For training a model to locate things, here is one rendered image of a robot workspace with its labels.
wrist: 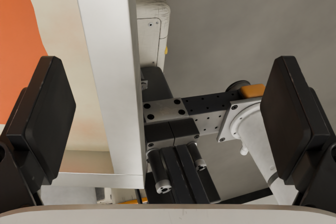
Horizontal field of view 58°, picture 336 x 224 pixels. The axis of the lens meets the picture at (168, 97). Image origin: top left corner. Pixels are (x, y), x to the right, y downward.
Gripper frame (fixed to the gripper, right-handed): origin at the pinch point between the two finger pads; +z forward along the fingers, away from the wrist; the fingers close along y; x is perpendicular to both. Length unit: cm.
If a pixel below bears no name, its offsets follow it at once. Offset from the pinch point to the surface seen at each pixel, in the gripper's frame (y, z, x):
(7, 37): -15.1, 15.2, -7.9
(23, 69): -14.9, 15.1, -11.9
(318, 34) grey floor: 114, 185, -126
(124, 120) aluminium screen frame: -4.5, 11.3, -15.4
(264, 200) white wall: 131, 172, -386
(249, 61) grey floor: 62, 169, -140
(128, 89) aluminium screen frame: -3.6, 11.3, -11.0
